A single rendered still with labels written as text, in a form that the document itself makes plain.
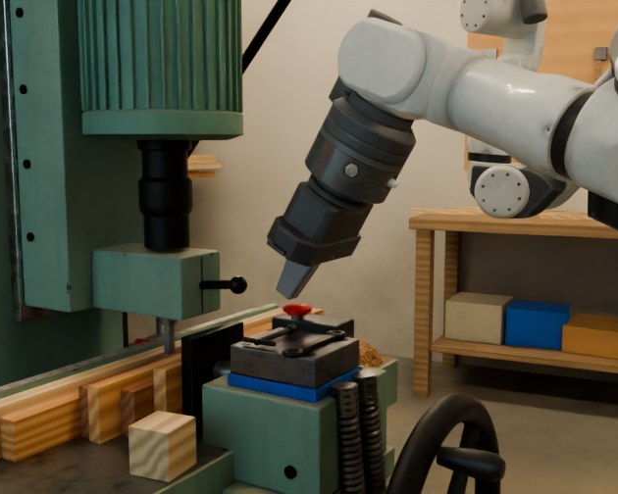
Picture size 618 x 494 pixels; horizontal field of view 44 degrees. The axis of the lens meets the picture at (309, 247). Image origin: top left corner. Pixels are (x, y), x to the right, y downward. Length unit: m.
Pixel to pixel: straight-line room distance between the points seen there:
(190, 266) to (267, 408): 0.20
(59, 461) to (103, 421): 0.06
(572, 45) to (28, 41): 3.37
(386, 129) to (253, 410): 0.29
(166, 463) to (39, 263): 0.34
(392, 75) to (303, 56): 3.82
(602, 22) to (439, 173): 1.07
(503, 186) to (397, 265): 3.17
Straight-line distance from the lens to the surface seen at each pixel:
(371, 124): 0.70
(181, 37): 0.81
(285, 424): 0.72
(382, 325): 4.39
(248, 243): 4.66
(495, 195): 1.14
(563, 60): 4.06
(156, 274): 0.86
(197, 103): 0.81
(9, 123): 0.96
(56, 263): 0.92
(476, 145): 1.18
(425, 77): 0.64
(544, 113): 0.58
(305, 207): 0.73
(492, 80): 0.62
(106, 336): 1.09
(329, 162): 0.72
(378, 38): 0.68
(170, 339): 0.91
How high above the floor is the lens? 1.19
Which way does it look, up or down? 8 degrees down
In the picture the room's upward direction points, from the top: straight up
